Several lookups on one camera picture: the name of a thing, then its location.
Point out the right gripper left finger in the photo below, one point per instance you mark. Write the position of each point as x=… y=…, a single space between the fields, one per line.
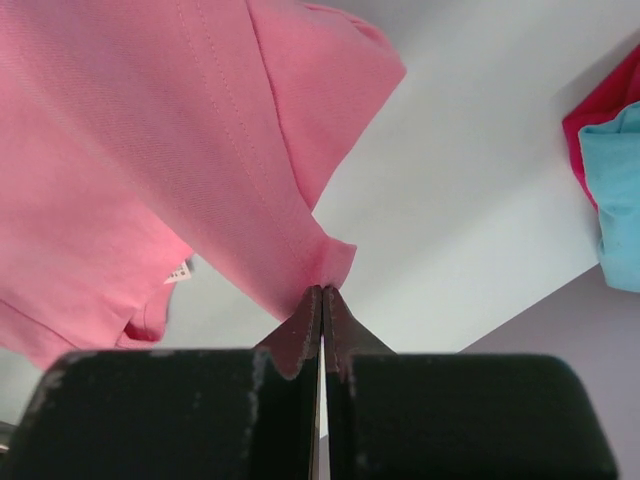
x=179 y=413

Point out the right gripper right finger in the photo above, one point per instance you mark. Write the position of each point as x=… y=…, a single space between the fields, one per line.
x=453 y=416

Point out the pink t shirt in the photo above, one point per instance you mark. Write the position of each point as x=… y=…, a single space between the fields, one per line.
x=135 y=134

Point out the folded light blue t shirt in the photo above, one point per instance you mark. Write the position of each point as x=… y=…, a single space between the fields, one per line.
x=610 y=153

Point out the folded red t shirt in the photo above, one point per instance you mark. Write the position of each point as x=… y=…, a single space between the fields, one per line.
x=618 y=90

